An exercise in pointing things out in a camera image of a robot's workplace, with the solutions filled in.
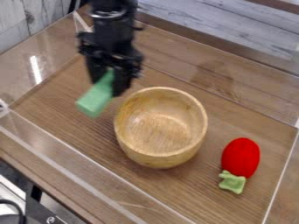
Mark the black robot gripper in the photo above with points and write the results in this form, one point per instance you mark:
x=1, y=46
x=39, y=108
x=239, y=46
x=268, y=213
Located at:
x=108, y=45

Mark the green rectangular block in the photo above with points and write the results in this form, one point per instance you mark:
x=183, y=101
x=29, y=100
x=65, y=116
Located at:
x=97, y=97

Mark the light wooden bowl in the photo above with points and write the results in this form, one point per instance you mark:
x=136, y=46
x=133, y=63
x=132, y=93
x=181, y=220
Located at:
x=160, y=127

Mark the red plush tomato toy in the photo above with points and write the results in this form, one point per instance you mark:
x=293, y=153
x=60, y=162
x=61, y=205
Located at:
x=239, y=162

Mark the black metal table leg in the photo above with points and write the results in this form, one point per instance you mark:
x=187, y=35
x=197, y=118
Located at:
x=37, y=213

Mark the clear acrylic corner bracket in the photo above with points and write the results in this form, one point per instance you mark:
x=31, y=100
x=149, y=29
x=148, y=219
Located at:
x=80, y=24

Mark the clear acrylic tray wall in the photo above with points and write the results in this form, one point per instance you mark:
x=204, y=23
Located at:
x=68, y=153

